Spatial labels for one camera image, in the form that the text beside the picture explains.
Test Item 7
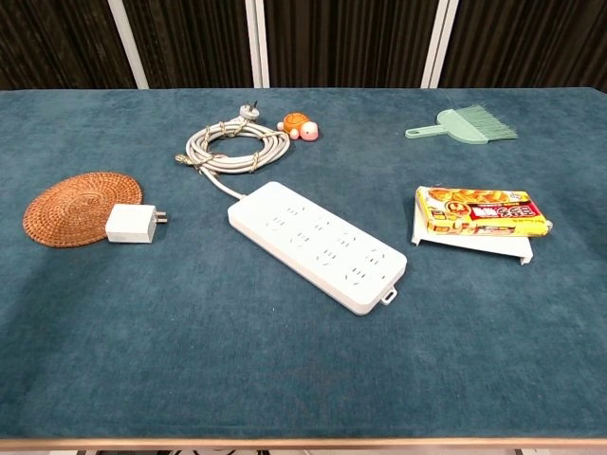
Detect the white power strip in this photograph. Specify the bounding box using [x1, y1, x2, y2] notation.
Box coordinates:
[227, 180, 409, 317]

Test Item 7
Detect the white cube charger adapter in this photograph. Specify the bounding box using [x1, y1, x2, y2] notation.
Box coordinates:
[104, 203, 170, 246]

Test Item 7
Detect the orange turtle toy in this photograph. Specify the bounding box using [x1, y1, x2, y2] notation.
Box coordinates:
[276, 111, 321, 142]

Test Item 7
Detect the teal velvet table cloth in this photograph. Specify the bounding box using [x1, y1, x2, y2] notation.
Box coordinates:
[0, 87, 607, 440]

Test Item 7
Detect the yellow curry box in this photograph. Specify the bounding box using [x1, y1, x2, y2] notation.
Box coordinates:
[414, 185, 555, 238]

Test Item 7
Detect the small green dustpan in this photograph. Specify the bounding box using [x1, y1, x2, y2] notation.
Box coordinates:
[404, 108, 489, 145]

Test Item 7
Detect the small green brush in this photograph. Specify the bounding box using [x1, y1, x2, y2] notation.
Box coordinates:
[456, 104, 519, 141]

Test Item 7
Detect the round woven rattan coaster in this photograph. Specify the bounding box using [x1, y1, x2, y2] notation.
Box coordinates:
[22, 171, 144, 249]

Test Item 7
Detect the coiled white power cable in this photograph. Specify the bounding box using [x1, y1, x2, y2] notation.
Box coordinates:
[174, 100, 291, 201]

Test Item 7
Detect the white frame post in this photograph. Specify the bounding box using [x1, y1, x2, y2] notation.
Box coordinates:
[244, 0, 271, 89]
[419, 0, 460, 90]
[106, 0, 150, 90]

